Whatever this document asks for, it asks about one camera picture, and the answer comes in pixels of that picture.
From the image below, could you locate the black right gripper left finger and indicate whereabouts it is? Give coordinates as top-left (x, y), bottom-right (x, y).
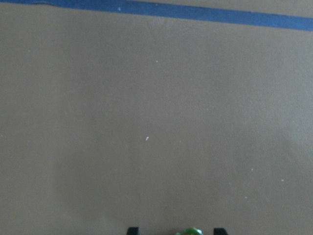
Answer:
top-left (126, 227), bottom-right (138, 235)

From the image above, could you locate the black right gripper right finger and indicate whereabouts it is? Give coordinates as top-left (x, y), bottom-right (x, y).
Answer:
top-left (213, 228), bottom-right (228, 235)

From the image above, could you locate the red strawberry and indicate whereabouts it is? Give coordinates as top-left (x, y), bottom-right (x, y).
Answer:
top-left (175, 227), bottom-right (203, 235)

